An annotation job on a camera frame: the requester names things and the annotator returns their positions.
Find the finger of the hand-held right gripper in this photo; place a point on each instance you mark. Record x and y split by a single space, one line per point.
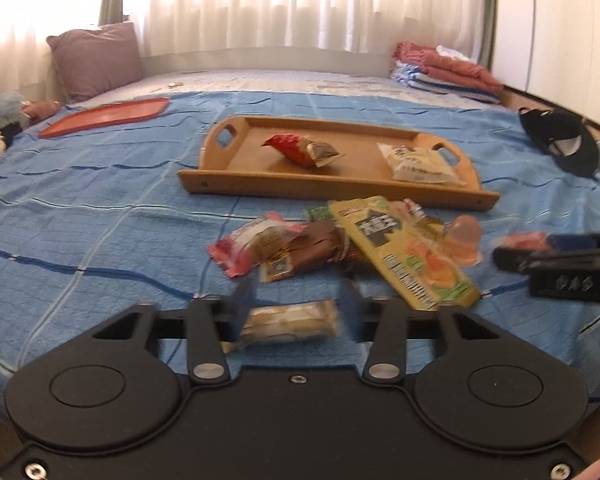
510 260
572 242

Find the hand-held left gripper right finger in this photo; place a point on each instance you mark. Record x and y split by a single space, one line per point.
351 307

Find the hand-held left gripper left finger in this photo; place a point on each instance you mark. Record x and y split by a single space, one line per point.
245 307

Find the orange snack packet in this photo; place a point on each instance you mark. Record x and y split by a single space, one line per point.
522 240

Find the beige snack packet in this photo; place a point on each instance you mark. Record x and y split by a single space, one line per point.
290 322

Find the orange jelly cup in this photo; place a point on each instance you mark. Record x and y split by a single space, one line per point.
462 237

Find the pink and white candy packet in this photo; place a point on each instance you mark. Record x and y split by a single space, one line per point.
245 245

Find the brown snack packet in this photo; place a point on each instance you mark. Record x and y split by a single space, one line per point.
315 247

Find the yellow green snack packet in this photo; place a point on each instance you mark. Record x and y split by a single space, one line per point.
405 255

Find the small yellow snack packet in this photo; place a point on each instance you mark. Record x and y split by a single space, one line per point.
425 225

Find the black cap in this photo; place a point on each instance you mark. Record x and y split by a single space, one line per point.
560 132

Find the white snack packet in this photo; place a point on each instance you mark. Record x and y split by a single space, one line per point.
420 165

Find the red snack packet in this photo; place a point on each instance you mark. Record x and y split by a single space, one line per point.
292 147

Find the blue checked blanket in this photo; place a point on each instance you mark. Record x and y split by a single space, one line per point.
105 210

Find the folded blue striped blanket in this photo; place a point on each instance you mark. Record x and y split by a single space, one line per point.
430 82

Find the folded pink blanket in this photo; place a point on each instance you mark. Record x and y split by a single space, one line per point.
455 67

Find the white folded cloth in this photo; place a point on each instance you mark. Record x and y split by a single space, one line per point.
452 52

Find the white patterned bed sheet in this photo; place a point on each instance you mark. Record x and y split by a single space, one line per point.
280 80

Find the red plastic tray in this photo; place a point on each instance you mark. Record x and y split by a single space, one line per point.
105 116

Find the brown pink plush item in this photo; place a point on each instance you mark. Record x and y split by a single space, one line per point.
42 109

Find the mauve pillow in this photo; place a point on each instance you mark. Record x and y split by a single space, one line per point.
97 60

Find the dark cloth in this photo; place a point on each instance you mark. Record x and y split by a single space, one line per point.
11 132

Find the sheer white curtain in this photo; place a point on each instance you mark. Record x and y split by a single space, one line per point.
280 5

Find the blue fuzzy cloth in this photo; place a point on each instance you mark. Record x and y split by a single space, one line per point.
2 107

